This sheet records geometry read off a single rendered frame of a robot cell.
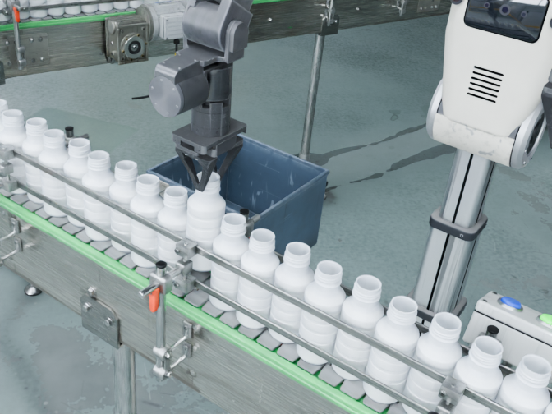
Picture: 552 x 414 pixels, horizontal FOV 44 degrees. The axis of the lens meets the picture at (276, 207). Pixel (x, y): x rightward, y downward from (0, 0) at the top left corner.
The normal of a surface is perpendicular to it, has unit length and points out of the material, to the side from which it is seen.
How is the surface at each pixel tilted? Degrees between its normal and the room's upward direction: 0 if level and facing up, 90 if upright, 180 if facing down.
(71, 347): 0
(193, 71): 91
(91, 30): 90
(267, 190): 90
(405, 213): 0
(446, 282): 90
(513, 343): 70
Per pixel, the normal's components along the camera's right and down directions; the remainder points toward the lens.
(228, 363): -0.58, 0.39
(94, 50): 0.59, 0.48
